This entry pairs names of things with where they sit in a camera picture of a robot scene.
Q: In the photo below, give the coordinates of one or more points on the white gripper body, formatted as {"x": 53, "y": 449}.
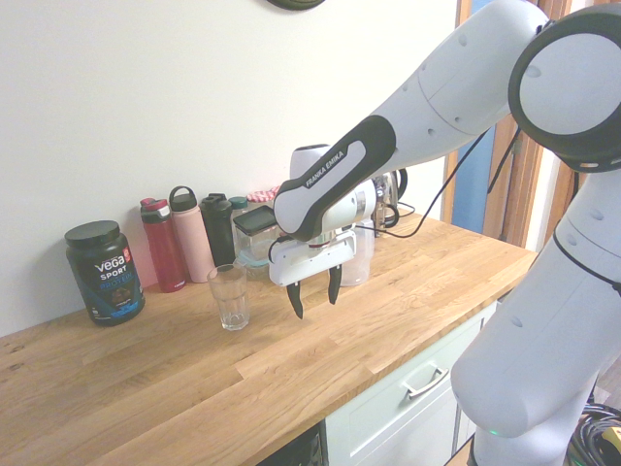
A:
{"x": 310, "y": 264}

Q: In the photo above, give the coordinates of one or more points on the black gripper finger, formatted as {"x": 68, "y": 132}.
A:
{"x": 334, "y": 284}
{"x": 296, "y": 298}

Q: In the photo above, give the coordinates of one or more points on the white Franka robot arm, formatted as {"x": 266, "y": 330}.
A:
{"x": 461, "y": 87}

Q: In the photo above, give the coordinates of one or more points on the red water bottle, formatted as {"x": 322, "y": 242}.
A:
{"x": 164, "y": 247}

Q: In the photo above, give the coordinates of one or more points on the glass container with blue rim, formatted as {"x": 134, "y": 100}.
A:
{"x": 252, "y": 250}

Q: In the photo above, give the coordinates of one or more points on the clear drinking glass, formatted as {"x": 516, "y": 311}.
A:
{"x": 228, "y": 298}

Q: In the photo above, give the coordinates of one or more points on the jar with red checked lid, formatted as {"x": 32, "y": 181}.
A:
{"x": 262, "y": 195}

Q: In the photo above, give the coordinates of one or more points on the clear bottle with teal lid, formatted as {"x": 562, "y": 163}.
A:
{"x": 238, "y": 206}

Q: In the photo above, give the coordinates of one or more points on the black shaker bottle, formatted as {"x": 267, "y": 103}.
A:
{"x": 218, "y": 228}

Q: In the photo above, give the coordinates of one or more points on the glass electric kettle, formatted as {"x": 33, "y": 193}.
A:
{"x": 388, "y": 199}

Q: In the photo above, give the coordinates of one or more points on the white rounded appliance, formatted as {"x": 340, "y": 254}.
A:
{"x": 308, "y": 160}

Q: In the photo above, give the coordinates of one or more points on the pink insulated bottle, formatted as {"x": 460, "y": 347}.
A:
{"x": 191, "y": 238}

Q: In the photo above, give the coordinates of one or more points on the dark under-counter appliance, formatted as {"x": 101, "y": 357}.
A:
{"x": 296, "y": 449}

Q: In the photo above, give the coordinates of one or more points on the pale green cabinet drawer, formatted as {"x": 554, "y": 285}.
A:
{"x": 388, "y": 427}

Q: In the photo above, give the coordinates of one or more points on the black Vega protein tub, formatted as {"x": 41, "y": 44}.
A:
{"x": 106, "y": 276}

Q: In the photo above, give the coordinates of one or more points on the yellow power box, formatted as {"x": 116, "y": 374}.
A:
{"x": 612, "y": 439}

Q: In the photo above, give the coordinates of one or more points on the wooden door frame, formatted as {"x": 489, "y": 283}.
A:
{"x": 514, "y": 194}

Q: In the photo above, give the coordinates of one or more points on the black round wall object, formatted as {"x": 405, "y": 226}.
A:
{"x": 296, "y": 4}

